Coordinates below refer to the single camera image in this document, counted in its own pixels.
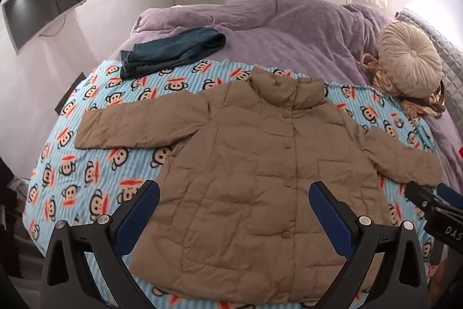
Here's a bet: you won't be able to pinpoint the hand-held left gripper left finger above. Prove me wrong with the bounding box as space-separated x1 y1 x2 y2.
39 180 161 309

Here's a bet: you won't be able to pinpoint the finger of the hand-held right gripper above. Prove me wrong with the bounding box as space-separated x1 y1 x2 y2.
405 182 449 213
436 183 463 210

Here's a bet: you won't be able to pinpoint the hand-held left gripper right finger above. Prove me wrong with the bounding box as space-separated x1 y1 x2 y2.
308 180 429 309

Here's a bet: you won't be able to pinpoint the brown puffer jacket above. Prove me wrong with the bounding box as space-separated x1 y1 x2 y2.
74 66 444 297

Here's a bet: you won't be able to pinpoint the monkey print striped blanket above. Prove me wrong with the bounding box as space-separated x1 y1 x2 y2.
22 58 447 309

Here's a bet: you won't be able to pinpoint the woven tan bag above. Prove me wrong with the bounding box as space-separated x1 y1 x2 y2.
359 53 446 119

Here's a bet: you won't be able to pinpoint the round cream pleated pillow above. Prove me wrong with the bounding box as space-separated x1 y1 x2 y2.
376 21 444 98

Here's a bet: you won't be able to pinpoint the blue jeans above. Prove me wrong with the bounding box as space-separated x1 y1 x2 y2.
119 27 227 80

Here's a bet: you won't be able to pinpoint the purple duvet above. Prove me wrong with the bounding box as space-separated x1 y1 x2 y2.
109 0 463 187

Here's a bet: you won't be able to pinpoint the dark wall socket panel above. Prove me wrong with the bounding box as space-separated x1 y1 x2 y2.
54 72 87 114

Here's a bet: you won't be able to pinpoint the television cable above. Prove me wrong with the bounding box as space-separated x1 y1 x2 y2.
38 14 67 38

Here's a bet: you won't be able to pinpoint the wall-mounted television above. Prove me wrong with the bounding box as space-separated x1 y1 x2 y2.
1 0 87 56

